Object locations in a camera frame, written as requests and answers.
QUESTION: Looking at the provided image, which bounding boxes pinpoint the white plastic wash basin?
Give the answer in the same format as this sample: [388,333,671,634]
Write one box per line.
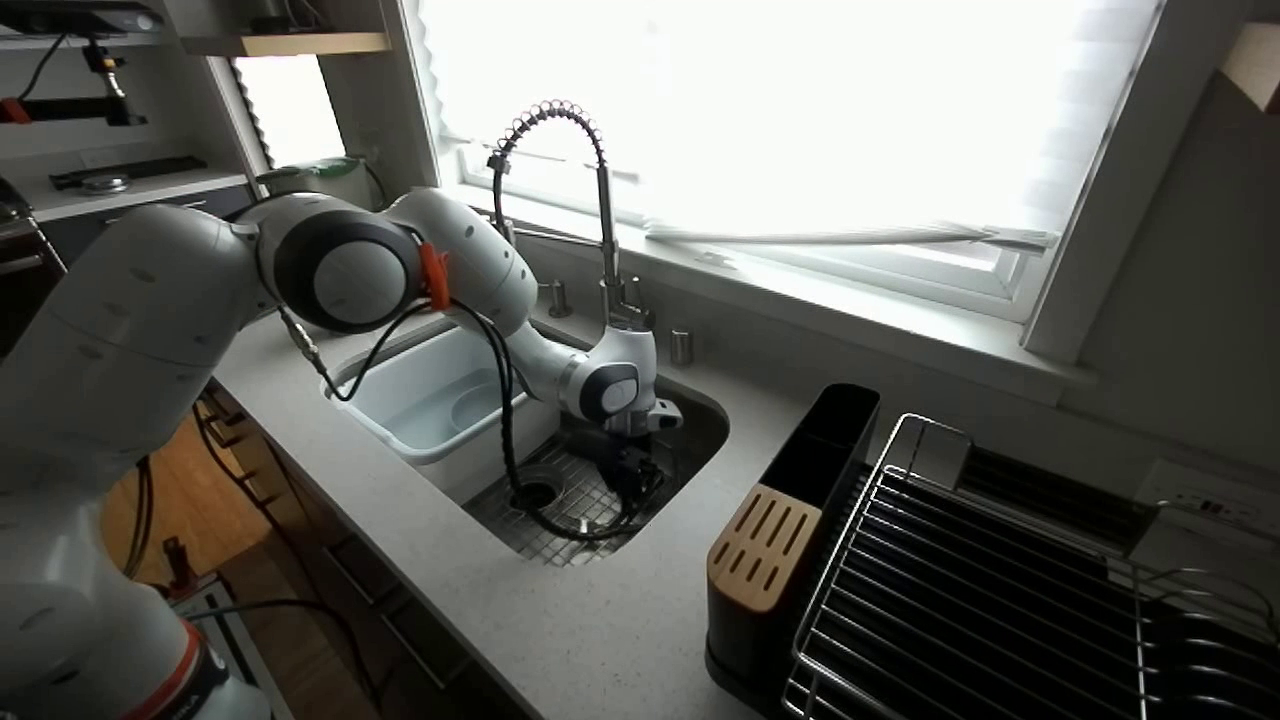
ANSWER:
[332,326,571,510]

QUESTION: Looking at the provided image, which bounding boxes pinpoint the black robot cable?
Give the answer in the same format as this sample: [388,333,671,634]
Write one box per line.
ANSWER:
[256,218,671,546]

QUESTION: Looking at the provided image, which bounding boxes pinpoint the black wire dish rack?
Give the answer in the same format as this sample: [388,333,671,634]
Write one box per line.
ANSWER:
[775,409,1280,720]

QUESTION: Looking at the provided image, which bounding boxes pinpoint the black floor cable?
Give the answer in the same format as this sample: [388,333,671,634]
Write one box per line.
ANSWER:
[118,453,158,581]

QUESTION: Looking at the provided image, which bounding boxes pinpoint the black utensil holder wooden top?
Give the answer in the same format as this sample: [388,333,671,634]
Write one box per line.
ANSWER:
[700,381,883,714]

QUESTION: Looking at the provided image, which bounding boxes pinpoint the white window frame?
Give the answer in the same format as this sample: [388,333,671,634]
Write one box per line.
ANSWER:
[434,0,1280,373]

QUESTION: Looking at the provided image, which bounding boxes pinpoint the dark cabinet drawers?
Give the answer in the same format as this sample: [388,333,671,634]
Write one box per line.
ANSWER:
[193,385,534,720]

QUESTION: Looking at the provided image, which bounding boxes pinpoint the chrome spring kitchen faucet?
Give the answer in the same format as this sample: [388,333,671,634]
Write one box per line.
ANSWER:
[485,98,655,336]

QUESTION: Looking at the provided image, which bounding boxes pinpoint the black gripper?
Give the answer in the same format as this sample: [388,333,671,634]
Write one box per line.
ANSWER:
[594,421,671,524]

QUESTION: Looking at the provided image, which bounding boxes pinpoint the wire sink grid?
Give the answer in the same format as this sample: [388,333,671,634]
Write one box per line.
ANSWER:
[462,434,671,571]

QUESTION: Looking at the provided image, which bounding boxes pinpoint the white shelf board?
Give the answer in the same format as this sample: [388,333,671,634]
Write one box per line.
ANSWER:
[0,164,256,231]

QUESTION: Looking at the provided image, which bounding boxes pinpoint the stainless steel sink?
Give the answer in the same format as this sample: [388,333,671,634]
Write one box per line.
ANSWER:
[322,313,734,571]

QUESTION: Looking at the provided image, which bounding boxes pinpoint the flat black shelf item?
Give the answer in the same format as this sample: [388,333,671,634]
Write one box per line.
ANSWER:
[49,152,212,193]

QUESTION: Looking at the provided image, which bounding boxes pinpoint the light wooden shelf board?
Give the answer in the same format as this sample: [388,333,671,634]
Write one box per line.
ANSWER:
[234,28,391,59]

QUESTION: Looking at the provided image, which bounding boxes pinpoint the green bowl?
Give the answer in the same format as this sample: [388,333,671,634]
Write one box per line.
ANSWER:
[299,152,371,186]

